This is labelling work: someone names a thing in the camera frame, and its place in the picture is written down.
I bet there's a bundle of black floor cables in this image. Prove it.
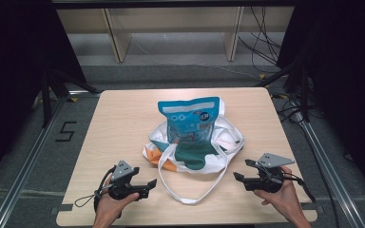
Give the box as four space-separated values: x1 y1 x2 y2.
237 5 283 74

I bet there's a person's left hand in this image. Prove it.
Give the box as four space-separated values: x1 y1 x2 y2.
94 176 141 220

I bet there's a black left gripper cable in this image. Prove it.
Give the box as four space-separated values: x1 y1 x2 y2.
73 165 118 219

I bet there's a blue snack packet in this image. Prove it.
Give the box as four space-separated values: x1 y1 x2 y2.
157 96 221 145

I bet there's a white cloth tote bag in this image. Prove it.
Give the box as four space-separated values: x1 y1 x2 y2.
142 97 246 205

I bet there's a black metal stand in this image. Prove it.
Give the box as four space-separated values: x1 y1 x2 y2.
40 66 102 128
255 58 311 124

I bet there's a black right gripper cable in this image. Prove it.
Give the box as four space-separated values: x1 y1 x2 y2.
281 172 317 203

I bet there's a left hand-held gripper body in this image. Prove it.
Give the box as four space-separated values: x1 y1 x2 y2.
107 160 150 201

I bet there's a light wooden shelf unit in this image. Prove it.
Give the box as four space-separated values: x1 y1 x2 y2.
56 5 296 64

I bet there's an aluminium floor rail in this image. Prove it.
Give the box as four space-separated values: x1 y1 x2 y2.
0 89 103 228
289 110 365 228

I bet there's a black curtain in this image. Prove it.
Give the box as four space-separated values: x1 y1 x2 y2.
0 0 88 189
277 0 365 203

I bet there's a person's right hand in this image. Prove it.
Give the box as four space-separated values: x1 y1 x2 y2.
253 165 306 221

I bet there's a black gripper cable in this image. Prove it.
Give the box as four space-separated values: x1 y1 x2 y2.
73 165 118 219
281 172 317 203

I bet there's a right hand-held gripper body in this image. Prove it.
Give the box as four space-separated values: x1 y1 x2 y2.
242 152 297 195

